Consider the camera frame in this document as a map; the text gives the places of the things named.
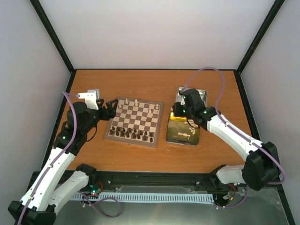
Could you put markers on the wooden chess board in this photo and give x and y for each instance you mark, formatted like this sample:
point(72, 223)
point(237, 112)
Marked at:
point(139, 118)

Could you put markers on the black frame post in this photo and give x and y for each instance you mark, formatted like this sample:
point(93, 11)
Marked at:
point(52, 34)
point(275, 8)

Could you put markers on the black frame post right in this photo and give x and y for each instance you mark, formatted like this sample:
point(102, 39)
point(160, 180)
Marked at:
point(275, 8)

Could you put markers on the gold tin box base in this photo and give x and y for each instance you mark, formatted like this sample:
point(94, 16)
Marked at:
point(182, 131)

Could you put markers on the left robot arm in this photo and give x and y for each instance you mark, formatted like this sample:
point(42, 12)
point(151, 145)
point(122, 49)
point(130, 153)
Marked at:
point(45, 198)

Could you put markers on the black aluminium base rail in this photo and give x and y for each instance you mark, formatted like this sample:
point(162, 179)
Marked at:
point(195, 181)

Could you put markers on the green lit circuit board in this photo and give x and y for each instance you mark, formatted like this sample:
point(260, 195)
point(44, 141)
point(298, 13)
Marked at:
point(97, 188)

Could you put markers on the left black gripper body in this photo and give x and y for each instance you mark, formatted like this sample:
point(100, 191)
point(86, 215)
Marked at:
point(100, 118)

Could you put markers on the light blue cable duct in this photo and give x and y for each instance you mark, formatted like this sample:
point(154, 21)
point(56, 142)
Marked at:
point(155, 198)

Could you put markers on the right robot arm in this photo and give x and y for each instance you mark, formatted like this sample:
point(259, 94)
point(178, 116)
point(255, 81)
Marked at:
point(261, 165)

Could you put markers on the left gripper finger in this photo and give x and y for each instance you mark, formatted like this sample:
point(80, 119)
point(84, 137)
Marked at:
point(100, 103)
point(112, 107)

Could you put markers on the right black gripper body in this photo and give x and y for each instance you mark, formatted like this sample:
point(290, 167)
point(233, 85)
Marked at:
point(177, 113)

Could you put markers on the silver tin lid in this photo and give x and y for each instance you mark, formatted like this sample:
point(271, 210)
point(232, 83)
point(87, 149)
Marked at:
point(201, 96)

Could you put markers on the black frame post left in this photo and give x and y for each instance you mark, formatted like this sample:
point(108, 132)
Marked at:
point(52, 34)

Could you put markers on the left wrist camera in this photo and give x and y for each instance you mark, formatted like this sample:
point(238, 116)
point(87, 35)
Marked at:
point(90, 97)

